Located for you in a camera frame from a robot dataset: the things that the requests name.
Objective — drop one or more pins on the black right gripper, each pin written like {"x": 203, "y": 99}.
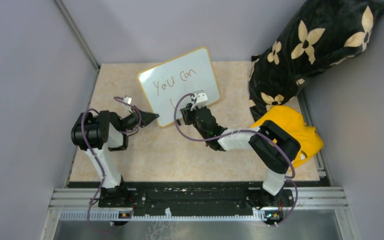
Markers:
{"x": 187, "y": 113}

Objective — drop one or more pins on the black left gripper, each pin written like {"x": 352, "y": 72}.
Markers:
{"x": 147, "y": 118}

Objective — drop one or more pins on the yellow framed whiteboard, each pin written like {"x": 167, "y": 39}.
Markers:
{"x": 167, "y": 82}

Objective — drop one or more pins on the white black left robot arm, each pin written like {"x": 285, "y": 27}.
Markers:
{"x": 98, "y": 135}

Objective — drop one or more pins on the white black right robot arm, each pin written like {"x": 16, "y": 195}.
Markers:
{"x": 273, "y": 145}

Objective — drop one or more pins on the yellow cloth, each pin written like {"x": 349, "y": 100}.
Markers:
{"x": 293, "y": 123}

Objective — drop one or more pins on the black floral pillow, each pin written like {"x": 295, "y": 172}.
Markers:
{"x": 320, "y": 35}

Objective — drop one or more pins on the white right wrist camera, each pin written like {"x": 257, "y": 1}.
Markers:
{"x": 199, "y": 100}

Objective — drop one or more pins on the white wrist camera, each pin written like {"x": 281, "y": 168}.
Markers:
{"x": 127, "y": 100}
{"x": 199, "y": 100}

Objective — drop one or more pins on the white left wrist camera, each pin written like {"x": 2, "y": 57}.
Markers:
{"x": 127, "y": 100}

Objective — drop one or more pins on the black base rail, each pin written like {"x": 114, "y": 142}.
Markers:
{"x": 194, "y": 199}

